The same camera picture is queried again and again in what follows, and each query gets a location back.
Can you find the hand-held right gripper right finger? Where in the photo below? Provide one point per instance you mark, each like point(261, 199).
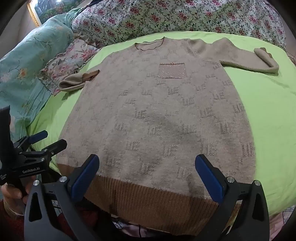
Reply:
point(209, 178)

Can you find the floral quilt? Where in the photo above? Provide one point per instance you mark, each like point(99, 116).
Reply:
point(161, 16)

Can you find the person's left hand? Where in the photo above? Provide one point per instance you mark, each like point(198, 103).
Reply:
point(11, 193)

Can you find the gold framed picture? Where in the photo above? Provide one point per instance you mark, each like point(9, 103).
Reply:
point(47, 10)

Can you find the pink floral pillow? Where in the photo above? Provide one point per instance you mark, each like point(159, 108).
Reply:
point(67, 62)

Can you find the beige patterned knit sweater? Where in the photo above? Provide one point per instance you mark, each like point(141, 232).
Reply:
point(157, 115)

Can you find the teal floral blanket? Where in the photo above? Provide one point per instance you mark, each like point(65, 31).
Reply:
point(27, 60)

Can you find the plaid cloth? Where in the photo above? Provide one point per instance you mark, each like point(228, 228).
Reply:
point(289, 212)

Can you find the pink patterned cloth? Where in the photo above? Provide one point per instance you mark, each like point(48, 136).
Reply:
point(278, 226)

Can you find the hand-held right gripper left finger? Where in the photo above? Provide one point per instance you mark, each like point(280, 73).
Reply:
point(81, 178)

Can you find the green bed sheet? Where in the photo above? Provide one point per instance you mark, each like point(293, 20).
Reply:
point(266, 115)

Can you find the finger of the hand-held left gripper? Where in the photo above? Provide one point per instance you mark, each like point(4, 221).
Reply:
point(56, 145)
point(38, 136)

